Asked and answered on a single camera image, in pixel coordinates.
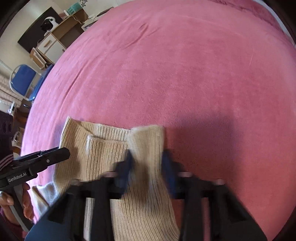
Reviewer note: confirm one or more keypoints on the person's left hand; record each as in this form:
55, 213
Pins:
27, 204

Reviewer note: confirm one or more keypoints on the cream knit sweater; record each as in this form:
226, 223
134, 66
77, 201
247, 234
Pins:
104, 157

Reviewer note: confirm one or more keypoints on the person's dark trousers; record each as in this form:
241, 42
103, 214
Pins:
46, 231

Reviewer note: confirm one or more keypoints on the patterned beige curtain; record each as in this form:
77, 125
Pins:
8, 85

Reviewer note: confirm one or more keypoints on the white and black appliance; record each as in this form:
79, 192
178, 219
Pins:
49, 24

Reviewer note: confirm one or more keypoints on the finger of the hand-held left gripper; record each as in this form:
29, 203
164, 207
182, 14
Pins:
34, 153
53, 158

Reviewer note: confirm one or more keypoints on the flower wall sticker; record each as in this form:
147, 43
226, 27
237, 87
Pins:
83, 2

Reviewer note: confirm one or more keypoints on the pink fleece blanket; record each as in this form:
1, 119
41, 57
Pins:
173, 69

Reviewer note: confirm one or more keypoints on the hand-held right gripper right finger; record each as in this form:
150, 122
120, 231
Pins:
170, 178

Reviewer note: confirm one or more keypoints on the blue wheeled chair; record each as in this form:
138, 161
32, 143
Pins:
23, 78

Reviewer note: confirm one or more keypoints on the person's left forearm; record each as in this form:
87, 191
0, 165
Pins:
7, 220

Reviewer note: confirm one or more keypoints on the wooden desk with white drawers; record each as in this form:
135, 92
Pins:
62, 34

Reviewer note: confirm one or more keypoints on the teal storage box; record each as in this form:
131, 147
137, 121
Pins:
75, 9

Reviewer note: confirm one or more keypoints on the round wooden stool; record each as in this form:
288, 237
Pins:
22, 114

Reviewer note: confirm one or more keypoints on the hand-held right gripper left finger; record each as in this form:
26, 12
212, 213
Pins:
126, 171

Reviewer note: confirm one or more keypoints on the black wall television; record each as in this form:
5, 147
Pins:
30, 34

